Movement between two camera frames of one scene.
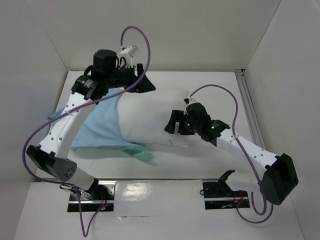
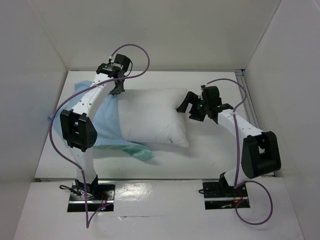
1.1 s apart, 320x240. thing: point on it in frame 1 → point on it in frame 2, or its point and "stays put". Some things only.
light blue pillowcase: (102, 127) stays put
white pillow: (143, 117) stays put
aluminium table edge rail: (63, 179) stays put
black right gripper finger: (175, 116) → (191, 98)
